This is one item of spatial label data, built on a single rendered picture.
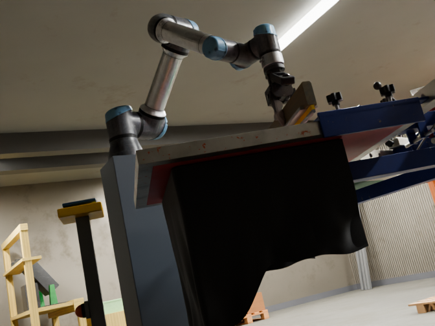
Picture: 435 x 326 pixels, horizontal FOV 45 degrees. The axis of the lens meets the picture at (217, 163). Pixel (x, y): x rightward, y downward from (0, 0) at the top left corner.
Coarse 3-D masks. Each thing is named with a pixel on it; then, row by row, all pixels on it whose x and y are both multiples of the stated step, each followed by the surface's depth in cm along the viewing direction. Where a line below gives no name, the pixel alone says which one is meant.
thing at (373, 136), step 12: (360, 132) 144; (372, 132) 148; (384, 132) 151; (288, 144) 140; (300, 144) 143; (348, 144) 156; (360, 144) 160; (372, 144) 164; (216, 156) 136; (228, 156) 138; (156, 168) 134; (168, 168) 137; (156, 180) 148
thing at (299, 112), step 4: (300, 108) 152; (316, 108) 153; (296, 112) 154; (300, 112) 154; (304, 112) 154; (292, 116) 159; (296, 116) 157; (300, 116) 158; (292, 120) 160; (296, 120) 161; (288, 124) 163; (292, 124) 164
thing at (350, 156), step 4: (360, 152) 171; (348, 156) 173; (352, 156) 175; (356, 156) 176; (348, 160) 181; (152, 188) 156; (156, 188) 157; (160, 188) 159; (164, 188) 160; (152, 192) 162; (156, 192) 163; (160, 192) 164; (148, 196) 166; (152, 196) 167; (156, 196) 169; (160, 196) 170; (148, 200) 172; (152, 200) 173; (156, 200) 175; (160, 200) 176; (148, 204) 180
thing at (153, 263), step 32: (128, 160) 204; (128, 192) 199; (128, 224) 196; (160, 224) 201; (128, 256) 194; (160, 256) 197; (128, 288) 196; (160, 288) 193; (128, 320) 199; (160, 320) 190
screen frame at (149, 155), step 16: (288, 128) 136; (304, 128) 137; (400, 128) 150; (176, 144) 130; (192, 144) 131; (208, 144) 132; (224, 144) 132; (240, 144) 133; (256, 144) 134; (272, 144) 136; (144, 160) 128; (160, 160) 128; (176, 160) 131; (352, 160) 183; (144, 176) 140; (144, 192) 159
